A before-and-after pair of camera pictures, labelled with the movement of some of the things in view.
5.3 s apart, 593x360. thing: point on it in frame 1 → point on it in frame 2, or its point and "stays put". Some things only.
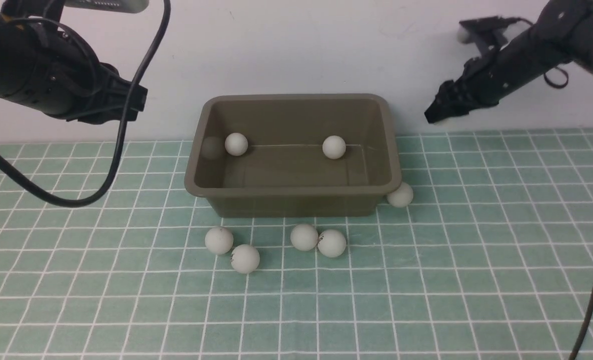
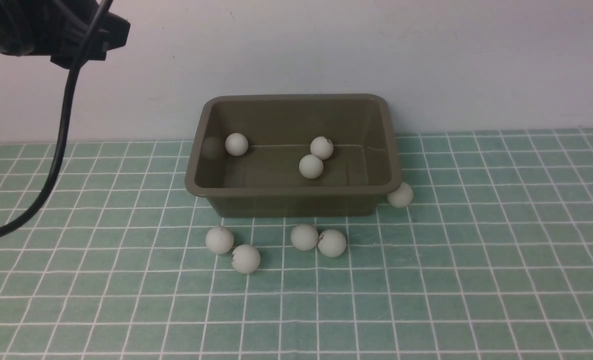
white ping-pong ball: [331, 243] stays put
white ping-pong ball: [456, 120] → [311, 166]
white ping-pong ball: [334, 147] → [321, 147]
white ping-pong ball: [236, 144] stays put
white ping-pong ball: [402, 196] stays put
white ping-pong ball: [219, 240] stays put
